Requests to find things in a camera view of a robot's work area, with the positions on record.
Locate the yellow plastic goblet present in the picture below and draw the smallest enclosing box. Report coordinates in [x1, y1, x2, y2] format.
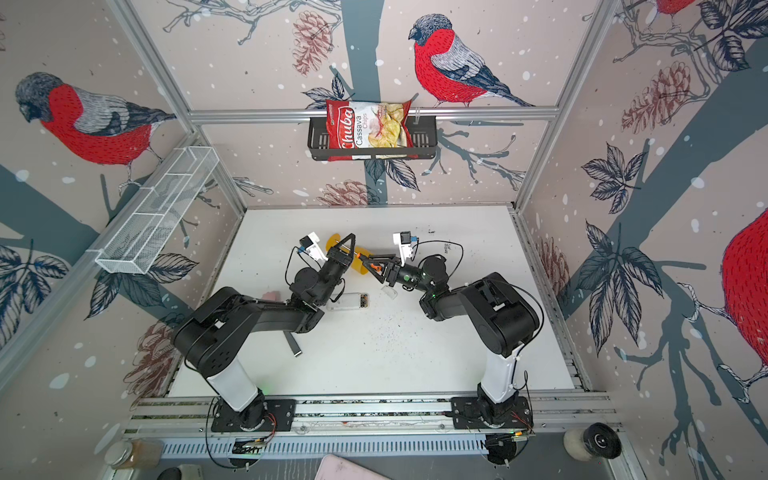
[325, 233, 371, 275]

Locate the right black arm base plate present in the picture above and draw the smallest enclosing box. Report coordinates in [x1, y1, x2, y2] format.
[447, 396, 534, 431]

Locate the pink flat object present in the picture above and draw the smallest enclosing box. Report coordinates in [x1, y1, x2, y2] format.
[314, 454, 388, 480]

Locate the glass jar amber content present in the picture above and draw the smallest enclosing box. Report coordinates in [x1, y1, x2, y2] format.
[104, 439, 164, 470]

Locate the white black round jar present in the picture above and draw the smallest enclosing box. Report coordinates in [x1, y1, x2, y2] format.
[563, 423, 622, 462]

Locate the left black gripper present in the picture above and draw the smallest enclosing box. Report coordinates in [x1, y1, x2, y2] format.
[316, 235, 353, 308]

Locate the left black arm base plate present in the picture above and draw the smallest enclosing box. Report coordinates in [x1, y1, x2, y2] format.
[210, 398, 297, 434]

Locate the white wire mesh shelf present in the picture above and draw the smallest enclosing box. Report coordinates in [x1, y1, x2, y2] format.
[95, 146, 219, 274]

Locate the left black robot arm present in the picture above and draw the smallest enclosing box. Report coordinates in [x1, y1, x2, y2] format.
[172, 233, 356, 433]

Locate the orange black screwdriver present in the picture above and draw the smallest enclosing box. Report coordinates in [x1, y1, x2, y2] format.
[356, 253, 382, 271]

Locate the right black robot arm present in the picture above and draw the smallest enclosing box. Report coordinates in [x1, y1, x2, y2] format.
[358, 254, 543, 432]

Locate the grey white remote control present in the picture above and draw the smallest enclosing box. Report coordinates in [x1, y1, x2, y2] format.
[326, 293, 369, 311]

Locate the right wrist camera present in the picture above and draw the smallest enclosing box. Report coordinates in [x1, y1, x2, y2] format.
[393, 231, 419, 266]

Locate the red cassava chips bag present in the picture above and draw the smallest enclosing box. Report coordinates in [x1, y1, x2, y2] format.
[326, 100, 413, 150]

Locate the white battery cover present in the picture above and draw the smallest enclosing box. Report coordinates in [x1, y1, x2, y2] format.
[381, 285, 398, 299]

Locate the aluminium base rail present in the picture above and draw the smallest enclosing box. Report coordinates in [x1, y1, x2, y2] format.
[123, 390, 621, 463]

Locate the black wall basket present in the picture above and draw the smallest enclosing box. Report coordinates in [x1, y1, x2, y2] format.
[307, 116, 438, 161]

